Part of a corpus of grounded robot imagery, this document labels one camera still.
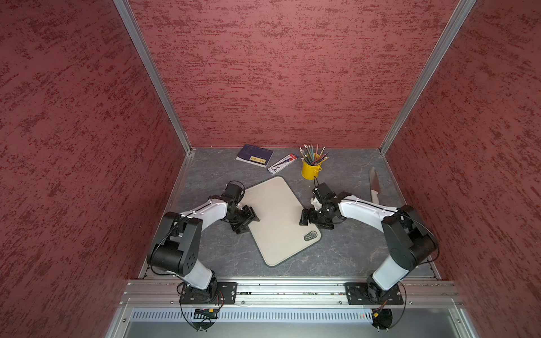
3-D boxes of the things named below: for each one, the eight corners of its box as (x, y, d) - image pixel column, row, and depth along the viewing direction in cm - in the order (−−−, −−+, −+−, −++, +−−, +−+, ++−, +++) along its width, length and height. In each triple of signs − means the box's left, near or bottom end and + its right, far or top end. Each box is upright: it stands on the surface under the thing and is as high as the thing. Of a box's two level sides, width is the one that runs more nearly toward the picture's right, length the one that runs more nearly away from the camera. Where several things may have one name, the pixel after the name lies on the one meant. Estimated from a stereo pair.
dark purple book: (235, 160, 118) (235, 158, 117) (245, 145, 126) (244, 143, 125) (265, 168, 115) (265, 166, 113) (273, 153, 122) (273, 150, 121)
